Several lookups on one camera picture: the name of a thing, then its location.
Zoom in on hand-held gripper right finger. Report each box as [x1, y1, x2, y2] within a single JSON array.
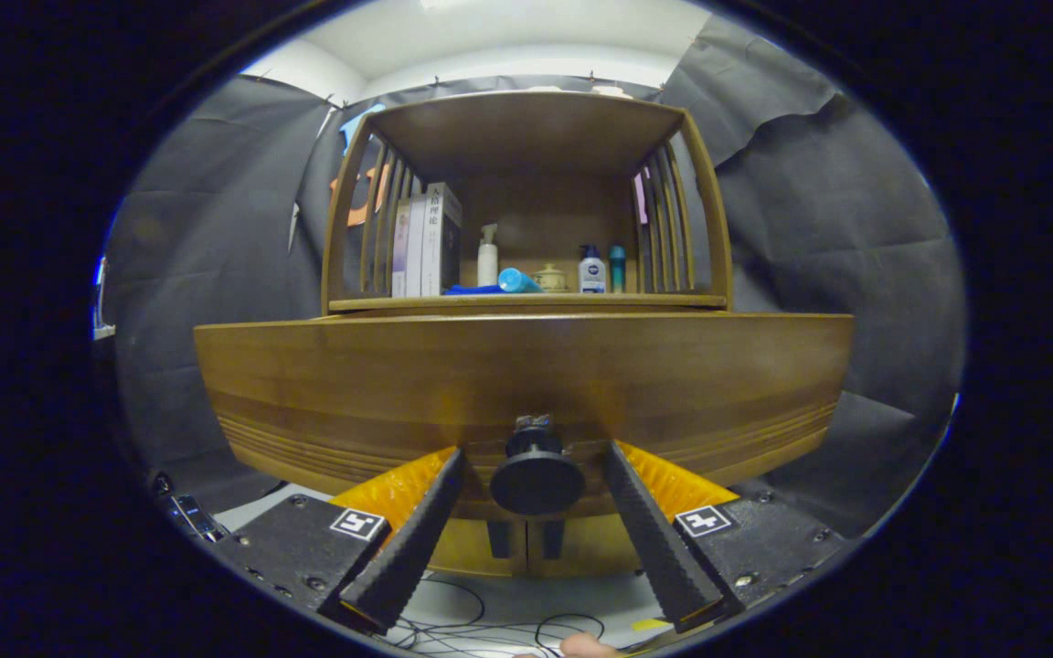
[[603, 440, 847, 633]]

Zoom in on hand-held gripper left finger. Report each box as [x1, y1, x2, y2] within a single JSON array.
[[211, 445, 468, 636]]

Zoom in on black drawer knob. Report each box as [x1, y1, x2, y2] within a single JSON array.
[[488, 414, 585, 516]]

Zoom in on wooden drawer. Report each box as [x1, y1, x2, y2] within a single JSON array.
[[193, 311, 856, 522]]

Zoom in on wooden cabinet door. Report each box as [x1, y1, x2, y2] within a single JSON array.
[[426, 516, 527, 578], [526, 516, 651, 578]]

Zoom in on wooden countertop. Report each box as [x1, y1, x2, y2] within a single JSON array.
[[328, 291, 729, 314]]

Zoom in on wooden cabinet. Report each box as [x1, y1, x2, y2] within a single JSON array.
[[321, 90, 736, 578]]

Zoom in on black electronic device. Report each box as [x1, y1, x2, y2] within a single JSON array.
[[154, 471, 228, 542]]

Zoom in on white lotion bottle blue cap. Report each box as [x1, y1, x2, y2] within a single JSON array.
[[579, 244, 608, 294]]

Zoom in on white pump bottle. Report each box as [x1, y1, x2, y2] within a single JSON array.
[[477, 224, 500, 288]]

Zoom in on pale purple book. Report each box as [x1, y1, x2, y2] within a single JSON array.
[[391, 201, 411, 298]]

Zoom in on thin white book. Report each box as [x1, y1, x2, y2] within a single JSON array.
[[405, 195, 427, 298]]

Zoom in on thick book dark portrait cover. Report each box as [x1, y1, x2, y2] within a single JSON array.
[[420, 182, 463, 297]]

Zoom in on black floor cables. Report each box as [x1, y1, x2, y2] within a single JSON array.
[[394, 576, 610, 654]]

